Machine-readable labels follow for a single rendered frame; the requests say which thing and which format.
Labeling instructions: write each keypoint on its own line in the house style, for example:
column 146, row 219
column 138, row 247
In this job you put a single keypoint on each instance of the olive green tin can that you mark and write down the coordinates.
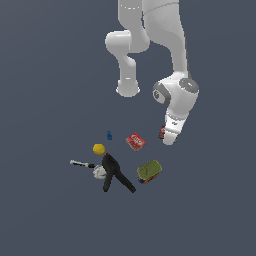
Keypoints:
column 149, row 171

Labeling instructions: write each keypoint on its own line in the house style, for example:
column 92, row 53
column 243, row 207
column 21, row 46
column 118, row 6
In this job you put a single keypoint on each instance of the small white crumpled object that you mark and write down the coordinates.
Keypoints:
column 99, row 172

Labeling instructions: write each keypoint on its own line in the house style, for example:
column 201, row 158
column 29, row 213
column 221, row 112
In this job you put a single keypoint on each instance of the yellow lemon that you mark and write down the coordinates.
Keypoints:
column 99, row 149

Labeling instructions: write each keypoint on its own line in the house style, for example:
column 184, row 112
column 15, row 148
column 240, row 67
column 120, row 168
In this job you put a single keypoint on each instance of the white and black marker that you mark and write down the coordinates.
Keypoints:
column 80, row 163

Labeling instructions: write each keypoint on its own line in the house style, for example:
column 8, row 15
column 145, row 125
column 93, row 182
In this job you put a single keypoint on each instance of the small blue object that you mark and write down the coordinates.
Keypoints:
column 109, row 135

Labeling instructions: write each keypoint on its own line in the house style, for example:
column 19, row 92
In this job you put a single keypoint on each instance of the dark red can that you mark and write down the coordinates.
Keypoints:
column 161, row 132

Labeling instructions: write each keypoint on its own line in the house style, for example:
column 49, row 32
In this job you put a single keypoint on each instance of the black spring clamp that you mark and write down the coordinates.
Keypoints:
column 112, row 170

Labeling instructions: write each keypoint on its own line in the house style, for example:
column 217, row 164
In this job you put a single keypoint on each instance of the red box with white print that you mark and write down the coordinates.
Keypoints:
column 136, row 141

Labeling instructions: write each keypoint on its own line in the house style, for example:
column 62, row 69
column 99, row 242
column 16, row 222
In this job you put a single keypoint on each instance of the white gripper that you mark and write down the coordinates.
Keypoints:
column 173, row 128

